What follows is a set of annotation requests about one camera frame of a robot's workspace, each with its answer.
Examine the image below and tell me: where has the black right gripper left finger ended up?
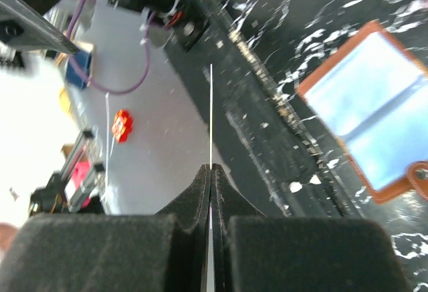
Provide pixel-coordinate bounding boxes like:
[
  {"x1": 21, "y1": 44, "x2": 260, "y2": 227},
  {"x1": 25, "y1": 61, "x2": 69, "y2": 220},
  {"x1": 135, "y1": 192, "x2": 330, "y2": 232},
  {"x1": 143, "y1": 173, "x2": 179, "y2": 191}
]
[{"x1": 1, "y1": 165, "x2": 211, "y2": 291}]

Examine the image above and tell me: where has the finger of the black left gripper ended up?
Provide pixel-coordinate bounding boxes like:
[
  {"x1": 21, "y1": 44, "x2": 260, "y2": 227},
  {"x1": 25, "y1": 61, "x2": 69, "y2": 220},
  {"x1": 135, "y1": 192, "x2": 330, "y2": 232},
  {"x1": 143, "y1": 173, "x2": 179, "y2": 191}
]
[{"x1": 1, "y1": 0, "x2": 78, "y2": 55}]

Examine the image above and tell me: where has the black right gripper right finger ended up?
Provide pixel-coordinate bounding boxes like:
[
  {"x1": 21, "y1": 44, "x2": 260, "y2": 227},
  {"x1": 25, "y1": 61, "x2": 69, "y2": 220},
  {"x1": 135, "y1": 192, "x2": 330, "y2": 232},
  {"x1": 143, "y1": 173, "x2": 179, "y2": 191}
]
[{"x1": 211, "y1": 164, "x2": 411, "y2": 291}]

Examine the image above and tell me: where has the brown leather card holder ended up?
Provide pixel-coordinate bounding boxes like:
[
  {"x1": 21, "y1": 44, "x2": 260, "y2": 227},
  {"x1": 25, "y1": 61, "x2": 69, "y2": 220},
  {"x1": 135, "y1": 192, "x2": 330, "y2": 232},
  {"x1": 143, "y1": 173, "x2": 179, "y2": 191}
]
[{"x1": 296, "y1": 21, "x2": 427, "y2": 204}]

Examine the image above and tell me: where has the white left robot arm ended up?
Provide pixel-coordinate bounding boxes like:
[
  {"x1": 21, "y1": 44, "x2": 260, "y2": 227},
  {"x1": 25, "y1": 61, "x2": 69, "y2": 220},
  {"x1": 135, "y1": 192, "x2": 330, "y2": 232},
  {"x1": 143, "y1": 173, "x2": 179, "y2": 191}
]
[{"x1": 1, "y1": 0, "x2": 208, "y2": 55}]

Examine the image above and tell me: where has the blue wallet on floor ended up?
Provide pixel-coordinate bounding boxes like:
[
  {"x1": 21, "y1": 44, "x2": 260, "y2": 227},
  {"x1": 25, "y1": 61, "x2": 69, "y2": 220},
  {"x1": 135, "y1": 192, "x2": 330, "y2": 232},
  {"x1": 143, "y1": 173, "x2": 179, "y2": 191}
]
[{"x1": 65, "y1": 50, "x2": 92, "y2": 90}]

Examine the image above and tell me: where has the yellow cup on floor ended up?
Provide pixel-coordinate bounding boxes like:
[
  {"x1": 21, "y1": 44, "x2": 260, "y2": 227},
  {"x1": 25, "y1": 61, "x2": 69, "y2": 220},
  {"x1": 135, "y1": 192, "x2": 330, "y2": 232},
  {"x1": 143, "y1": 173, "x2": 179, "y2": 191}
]
[{"x1": 58, "y1": 88, "x2": 72, "y2": 116}]

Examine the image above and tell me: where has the white zip tie on floor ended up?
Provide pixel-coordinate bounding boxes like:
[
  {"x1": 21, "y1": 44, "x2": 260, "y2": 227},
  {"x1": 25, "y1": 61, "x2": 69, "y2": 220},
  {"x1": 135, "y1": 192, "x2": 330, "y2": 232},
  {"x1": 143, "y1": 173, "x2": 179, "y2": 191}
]
[{"x1": 105, "y1": 92, "x2": 114, "y2": 177}]

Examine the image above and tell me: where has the red toy on floor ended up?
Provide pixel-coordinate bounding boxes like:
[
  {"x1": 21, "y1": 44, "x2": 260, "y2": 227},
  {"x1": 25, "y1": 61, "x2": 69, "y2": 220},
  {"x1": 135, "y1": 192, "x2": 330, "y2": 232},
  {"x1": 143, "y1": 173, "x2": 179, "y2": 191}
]
[{"x1": 111, "y1": 110, "x2": 133, "y2": 144}]

